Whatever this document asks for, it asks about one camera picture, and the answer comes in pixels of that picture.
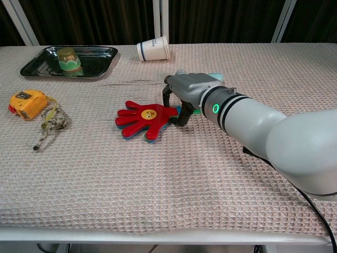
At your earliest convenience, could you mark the yellow tape measure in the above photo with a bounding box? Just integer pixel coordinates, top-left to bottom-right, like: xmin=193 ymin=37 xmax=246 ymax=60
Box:
xmin=7 ymin=89 xmax=48 ymax=121

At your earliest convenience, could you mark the green and gold jar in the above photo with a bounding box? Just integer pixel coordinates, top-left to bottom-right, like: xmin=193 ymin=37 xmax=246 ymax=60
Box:
xmin=57 ymin=47 xmax=84 ymax=77

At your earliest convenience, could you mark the light blue toy hammer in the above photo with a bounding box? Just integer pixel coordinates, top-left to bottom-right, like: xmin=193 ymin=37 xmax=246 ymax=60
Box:
xmin=175 ymin=69 xmax=225 ymax=83

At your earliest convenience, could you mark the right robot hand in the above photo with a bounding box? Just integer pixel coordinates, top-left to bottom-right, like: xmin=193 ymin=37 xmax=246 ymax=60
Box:
xmin=162 ymin=72 xmax=222 ymax=128

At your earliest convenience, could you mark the red hand clapper toy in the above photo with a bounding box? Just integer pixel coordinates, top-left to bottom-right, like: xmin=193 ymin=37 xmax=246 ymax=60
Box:
xmin=115 ymin=100 xmax=203 ymax=144

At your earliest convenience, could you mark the dark pleated curtain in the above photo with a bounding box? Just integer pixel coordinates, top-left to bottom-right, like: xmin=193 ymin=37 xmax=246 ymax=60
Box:
xmin=0 ymin=0 xmax=337 ymax=47

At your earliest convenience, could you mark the beige waffle weave tablecloth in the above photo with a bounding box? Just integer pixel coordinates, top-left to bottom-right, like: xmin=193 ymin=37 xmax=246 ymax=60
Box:
xmin=0 ymin=42 xmax=337 ymax=237

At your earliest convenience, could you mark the white paper cup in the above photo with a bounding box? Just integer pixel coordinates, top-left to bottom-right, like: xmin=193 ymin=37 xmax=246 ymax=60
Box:
xmin=136 ymin=35 xmax=171 ymax=62

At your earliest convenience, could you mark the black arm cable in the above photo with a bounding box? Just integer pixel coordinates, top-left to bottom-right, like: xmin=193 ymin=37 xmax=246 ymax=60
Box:
xmin=242 ymin=146 xmax=337 ymax=253

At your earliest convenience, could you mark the metal tray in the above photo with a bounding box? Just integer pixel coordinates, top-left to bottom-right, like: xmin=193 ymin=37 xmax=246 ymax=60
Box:
xmin=19 ymin=45 xmax=118 ymax=79

